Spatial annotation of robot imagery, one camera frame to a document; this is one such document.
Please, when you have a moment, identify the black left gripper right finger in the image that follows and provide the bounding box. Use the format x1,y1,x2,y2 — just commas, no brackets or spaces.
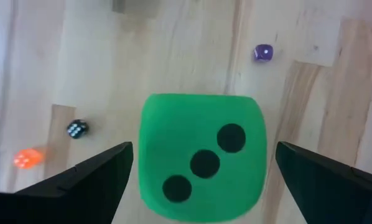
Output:
275,141,372,224

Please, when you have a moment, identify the small orange die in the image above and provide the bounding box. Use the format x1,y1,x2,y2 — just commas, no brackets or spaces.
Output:
13,147,44,170

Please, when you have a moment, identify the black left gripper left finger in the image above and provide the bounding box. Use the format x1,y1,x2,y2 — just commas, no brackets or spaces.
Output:
0,141,134,224

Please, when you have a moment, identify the large green foam die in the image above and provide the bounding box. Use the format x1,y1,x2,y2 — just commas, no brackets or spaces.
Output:
138,93,268,223

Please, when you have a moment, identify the small purple die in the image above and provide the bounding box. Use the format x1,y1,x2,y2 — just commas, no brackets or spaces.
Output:
253,43,274,62

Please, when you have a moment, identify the small black die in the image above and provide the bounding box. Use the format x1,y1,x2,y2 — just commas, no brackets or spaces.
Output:
66,119,89,139

